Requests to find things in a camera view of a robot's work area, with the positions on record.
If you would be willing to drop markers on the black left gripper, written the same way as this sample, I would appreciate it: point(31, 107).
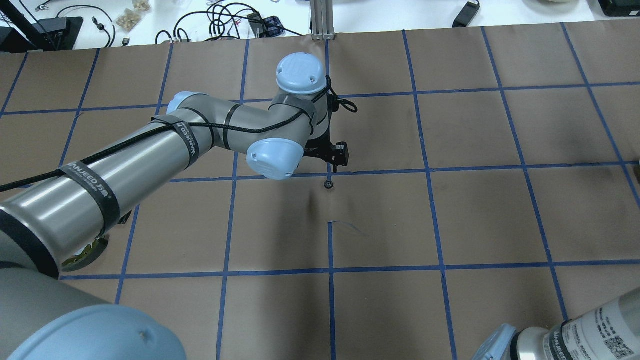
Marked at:
point(329, 169)

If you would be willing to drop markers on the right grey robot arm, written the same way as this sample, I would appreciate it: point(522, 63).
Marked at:
point(608, 332)

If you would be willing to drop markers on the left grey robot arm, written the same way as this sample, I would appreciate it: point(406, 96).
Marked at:
point(80, 202)

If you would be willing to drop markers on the bag of small parts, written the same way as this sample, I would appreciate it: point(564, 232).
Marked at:
point(132, 16)

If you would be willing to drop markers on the green brake shoe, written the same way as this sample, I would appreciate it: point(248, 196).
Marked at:
point(87, 255)

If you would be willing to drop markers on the aluminium frame post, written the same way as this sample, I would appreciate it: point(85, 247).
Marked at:
point(322, 20)

